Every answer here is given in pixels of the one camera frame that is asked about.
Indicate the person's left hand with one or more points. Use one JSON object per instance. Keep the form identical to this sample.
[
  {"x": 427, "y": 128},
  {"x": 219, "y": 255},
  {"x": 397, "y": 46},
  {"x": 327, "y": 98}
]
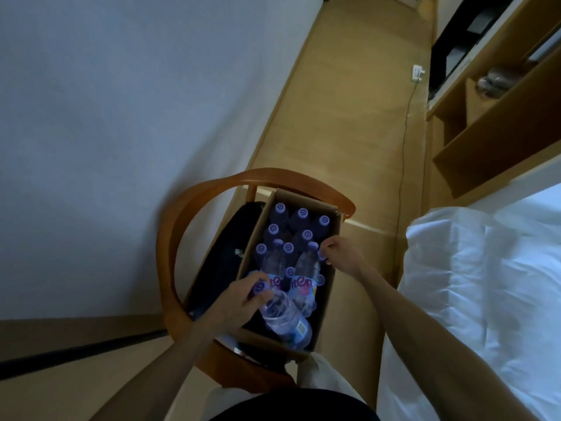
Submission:
[{"x": 232, "y": 311}]

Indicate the person's right hand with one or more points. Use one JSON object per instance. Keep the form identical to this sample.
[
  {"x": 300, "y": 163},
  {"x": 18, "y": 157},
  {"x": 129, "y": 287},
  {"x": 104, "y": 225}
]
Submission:
[{"x": 348, "y": 258}]

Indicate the clear water bottle purple cap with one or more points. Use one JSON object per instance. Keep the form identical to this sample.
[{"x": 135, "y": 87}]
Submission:
[
  {"x": 304, "y": 276},
  {"x": 285, "y": 317}
]

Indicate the pile of water bottles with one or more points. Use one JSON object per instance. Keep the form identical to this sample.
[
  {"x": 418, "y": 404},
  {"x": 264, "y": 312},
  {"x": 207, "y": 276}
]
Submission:
[{"x": 302, "y": 214}]

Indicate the wooden chair curved backrest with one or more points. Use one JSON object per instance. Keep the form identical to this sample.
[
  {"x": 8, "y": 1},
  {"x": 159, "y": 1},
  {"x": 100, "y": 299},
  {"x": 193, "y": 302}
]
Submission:
[{"x": 168, "y": 258}]

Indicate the person's right forearm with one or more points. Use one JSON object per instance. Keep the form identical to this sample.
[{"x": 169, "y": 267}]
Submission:
[{"x": 438, "y": 346}]

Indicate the person's left forearm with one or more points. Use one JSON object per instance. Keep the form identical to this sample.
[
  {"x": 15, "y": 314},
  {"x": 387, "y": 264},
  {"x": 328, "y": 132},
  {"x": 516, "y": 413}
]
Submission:
[{"x": 158, "y": 381}]

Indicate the person's black shirt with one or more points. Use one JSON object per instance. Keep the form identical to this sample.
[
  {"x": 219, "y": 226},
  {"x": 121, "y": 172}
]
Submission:
[{"x": 298, "y": 407}]

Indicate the brown cardboard box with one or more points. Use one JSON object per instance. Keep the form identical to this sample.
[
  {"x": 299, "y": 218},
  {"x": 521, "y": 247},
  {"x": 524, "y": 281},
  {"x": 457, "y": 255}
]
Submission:
[{"x": 324, "y": 311}]

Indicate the white bed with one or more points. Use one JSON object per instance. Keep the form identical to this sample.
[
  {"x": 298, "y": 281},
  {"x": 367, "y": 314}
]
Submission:
[{"x": 482, "y": 280}]

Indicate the wooden open wardrobe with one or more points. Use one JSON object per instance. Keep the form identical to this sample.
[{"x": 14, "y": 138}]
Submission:
[{"x": 504, "y": 140}]

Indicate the grey slippers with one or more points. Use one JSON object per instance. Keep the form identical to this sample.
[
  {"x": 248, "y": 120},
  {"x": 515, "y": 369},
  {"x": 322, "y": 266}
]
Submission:
[{"x": 499, "y": 81}]

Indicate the wooden wall panel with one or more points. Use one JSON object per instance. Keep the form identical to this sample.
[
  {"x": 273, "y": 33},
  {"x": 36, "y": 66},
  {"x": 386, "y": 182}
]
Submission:
[{"x": 65, "y": 390}]

